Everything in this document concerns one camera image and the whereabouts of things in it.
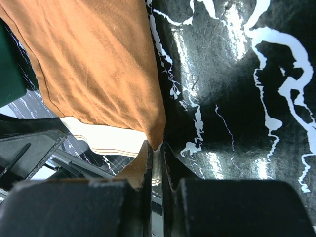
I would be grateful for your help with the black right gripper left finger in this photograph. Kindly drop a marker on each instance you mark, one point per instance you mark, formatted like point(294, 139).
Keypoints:
point(95, 207)

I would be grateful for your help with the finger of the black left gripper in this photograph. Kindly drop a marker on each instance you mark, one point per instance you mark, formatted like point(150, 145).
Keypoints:
point(22, 155)

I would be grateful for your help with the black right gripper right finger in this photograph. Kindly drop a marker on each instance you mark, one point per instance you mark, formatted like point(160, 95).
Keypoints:
point(194, 207)

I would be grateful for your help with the brown boxer briefs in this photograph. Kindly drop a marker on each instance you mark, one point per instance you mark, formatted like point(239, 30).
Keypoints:
point(96, 68)

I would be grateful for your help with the green divided organizer tray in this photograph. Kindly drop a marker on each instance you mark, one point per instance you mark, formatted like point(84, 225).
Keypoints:
point(12, 83)

